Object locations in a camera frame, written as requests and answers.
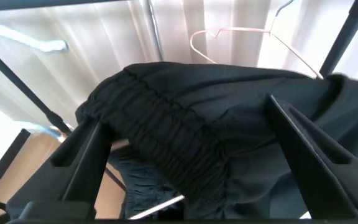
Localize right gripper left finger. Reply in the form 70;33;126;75
6;119;113;219

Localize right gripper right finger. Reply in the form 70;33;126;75
264;94;358;218

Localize pink clothes hanger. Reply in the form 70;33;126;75
190;0;324;80
128;194;186;220

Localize black shorts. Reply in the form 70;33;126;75
75;61;358;220

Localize black clothes rack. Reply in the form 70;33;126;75
0;0;358;192

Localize beige curtain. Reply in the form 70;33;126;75
0;0;358;132

